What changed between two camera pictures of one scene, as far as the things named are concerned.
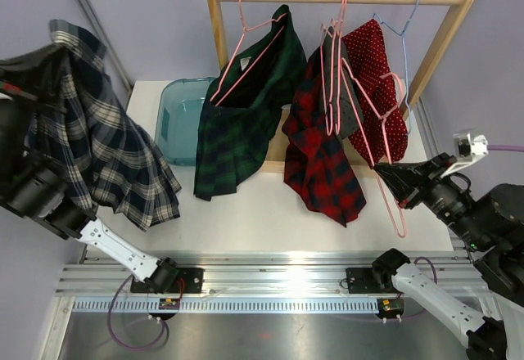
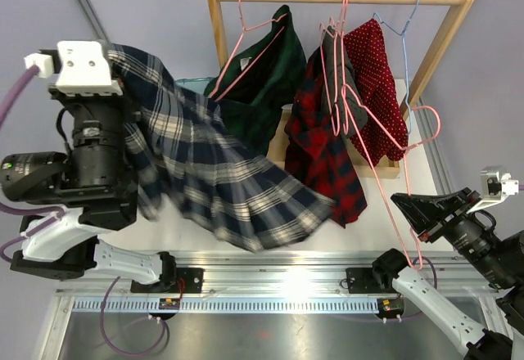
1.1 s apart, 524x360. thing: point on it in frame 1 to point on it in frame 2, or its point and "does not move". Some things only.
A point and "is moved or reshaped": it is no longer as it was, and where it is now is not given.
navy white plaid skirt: (107, 159) is moved or reshaped
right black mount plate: (362, 281) does not move
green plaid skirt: (243, 108) does not move
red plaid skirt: (318, 168) does not move
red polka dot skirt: (381, 133) does not move
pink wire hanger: (393, 201) to (350, 98)
